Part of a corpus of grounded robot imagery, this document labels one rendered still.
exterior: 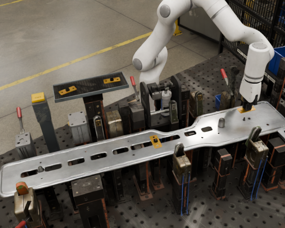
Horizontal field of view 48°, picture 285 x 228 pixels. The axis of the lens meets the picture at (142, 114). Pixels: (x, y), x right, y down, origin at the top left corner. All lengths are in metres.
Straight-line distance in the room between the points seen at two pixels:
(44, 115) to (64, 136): 0.43
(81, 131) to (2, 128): 2.02
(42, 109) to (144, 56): 0.60
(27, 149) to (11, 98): 2.32
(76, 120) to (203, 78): 1.28
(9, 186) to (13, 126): 1.99
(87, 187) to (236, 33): 0.88
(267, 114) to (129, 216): 0.86
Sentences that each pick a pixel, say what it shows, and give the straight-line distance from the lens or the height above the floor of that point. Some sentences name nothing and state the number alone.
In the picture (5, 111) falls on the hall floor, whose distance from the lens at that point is 3.68.
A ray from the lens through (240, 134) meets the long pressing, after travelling 1.58.
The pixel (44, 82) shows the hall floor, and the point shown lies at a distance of 3.97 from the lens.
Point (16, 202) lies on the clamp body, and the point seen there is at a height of 1.06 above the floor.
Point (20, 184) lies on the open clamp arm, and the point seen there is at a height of 1.11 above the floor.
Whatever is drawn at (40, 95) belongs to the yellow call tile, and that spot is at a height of 1.16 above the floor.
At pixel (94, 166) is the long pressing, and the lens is 1.43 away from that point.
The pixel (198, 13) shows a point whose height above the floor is 0.43.
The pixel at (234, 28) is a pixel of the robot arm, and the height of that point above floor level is 1.47.
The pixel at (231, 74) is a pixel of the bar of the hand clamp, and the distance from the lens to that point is 1.65.
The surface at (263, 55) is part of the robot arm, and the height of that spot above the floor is 1.38.
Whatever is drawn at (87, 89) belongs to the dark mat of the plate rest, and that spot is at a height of 1.16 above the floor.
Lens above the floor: 2.05
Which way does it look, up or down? 39 degrees down
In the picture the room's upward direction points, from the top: 3 degrees counter-clockwise
